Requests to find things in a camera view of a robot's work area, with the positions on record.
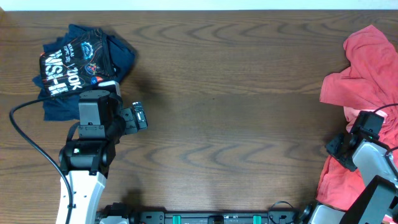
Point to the pink t-shirt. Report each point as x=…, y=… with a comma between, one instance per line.
x=351, y=114

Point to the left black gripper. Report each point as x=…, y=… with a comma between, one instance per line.
x=126, y=114

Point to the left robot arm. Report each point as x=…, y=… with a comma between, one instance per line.
x=90, y=149

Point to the red-orange t-shirt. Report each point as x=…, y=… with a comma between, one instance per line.
x=369, y=83

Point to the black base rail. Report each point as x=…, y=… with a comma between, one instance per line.
x=273, y=217

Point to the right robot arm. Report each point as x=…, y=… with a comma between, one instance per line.
x=361, y=150

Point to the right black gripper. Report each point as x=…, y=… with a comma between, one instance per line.
x=331, y=147

